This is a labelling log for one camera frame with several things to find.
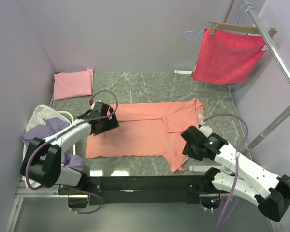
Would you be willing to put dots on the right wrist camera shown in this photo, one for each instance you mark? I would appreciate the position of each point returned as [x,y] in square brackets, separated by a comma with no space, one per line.
[206,130]

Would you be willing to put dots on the red microfiber towel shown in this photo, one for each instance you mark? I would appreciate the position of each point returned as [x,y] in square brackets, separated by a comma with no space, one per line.
[226,58]

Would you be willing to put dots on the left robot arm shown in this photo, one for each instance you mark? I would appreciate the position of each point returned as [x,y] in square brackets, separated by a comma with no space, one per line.
[42,165]

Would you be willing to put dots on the black base beam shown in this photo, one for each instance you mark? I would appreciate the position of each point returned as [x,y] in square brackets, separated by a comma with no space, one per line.
[147,189]

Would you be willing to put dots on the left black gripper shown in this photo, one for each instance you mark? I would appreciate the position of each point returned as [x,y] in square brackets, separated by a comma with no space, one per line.
[112,123]

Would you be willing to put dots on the folded pink t shirt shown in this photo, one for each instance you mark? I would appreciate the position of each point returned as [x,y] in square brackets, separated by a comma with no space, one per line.
[73,84]

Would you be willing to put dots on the white t shirt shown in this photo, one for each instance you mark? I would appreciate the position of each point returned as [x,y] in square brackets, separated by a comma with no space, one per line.
[40,113]

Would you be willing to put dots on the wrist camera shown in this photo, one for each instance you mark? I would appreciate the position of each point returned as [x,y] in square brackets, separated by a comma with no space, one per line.
[92,103]
[206,130]

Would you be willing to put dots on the metal clothes rack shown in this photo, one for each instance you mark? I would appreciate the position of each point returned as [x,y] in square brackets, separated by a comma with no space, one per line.
[258,101]

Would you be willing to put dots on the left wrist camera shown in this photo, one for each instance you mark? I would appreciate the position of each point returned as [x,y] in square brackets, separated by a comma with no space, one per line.
[92,103]

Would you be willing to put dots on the wooden clip hanger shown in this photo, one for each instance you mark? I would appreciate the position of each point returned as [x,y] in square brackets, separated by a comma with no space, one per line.
[231,27]

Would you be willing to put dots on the blue wire hanger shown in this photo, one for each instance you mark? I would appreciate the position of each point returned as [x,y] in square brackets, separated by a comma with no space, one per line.
[242,11]

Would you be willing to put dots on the lavender purple t shirt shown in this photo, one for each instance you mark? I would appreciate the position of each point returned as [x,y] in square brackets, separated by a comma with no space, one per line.
[52,126]

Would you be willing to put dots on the aluminium rail frame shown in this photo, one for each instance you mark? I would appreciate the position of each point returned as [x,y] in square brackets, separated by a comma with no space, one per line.
[43,192]

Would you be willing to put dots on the salmon orange t shirt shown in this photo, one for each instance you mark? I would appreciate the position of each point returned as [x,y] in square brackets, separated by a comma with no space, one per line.
[149,129]

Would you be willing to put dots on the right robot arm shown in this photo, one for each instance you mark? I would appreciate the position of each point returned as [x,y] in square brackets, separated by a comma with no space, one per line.
[268,191]

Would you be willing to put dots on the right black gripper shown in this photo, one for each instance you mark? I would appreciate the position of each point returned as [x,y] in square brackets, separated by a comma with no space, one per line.
[186,150]

